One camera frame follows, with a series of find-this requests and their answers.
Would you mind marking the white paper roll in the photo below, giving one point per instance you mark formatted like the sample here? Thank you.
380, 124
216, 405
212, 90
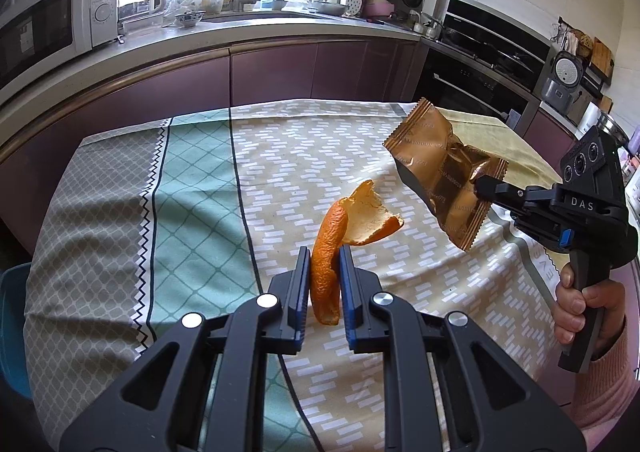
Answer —
590, 116

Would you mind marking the patterned green beige tablecloth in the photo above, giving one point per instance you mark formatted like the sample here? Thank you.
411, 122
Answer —
200, 212

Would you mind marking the white microwave oven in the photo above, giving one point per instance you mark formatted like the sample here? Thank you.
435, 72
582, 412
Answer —
50, 26

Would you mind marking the crumpled white plastic bag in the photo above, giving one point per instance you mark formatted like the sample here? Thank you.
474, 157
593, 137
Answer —
177, 5

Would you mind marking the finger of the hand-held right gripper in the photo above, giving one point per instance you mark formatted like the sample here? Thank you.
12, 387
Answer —
505, 192
527, 224

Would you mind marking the blue white ceramic bowl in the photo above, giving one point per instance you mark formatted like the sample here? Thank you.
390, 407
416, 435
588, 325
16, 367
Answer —
190, 18

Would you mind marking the blue stool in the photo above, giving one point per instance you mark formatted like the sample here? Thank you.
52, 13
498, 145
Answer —
12, 332

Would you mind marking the orange peel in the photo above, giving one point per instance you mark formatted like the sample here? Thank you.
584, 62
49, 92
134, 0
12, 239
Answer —
327, 257

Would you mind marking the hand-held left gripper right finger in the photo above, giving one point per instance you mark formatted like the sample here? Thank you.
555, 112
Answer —
348, 302

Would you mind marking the black built-in oven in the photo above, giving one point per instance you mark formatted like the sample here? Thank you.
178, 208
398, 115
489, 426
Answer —
465, 86

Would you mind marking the person's right forearm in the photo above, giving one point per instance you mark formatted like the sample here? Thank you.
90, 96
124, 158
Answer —
610, 382

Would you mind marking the pink pot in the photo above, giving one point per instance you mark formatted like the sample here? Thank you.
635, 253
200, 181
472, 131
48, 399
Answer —
377, 7

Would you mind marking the kitchen sink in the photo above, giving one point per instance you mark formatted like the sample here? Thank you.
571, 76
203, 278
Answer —
260, 17

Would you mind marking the large gold snack wrapper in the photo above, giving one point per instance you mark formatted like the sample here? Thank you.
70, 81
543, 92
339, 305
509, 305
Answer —
440, 166

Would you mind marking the clear glass food container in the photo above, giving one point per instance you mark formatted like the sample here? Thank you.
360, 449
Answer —
142, 23

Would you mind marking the plain yellow tablecloth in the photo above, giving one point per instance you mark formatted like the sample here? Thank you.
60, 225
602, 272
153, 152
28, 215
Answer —
520, 146

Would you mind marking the kitchen counter with brown cabinets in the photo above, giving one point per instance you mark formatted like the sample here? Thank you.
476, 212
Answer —
270, 66

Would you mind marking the wooden cutting board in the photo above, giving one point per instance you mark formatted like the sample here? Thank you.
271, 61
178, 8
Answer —
601, 59

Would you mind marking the white grey rice cooker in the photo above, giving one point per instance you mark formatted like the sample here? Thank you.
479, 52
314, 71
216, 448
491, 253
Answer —
562, 76

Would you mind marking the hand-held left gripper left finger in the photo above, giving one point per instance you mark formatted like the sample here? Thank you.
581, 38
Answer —
301, 302

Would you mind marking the steel pot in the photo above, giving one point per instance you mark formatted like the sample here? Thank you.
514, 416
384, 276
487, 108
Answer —
620, 129

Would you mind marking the person's right hand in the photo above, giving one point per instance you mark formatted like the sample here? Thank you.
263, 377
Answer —
567, 307

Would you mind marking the white dotted board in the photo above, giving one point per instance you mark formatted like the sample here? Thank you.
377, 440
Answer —
354, 4

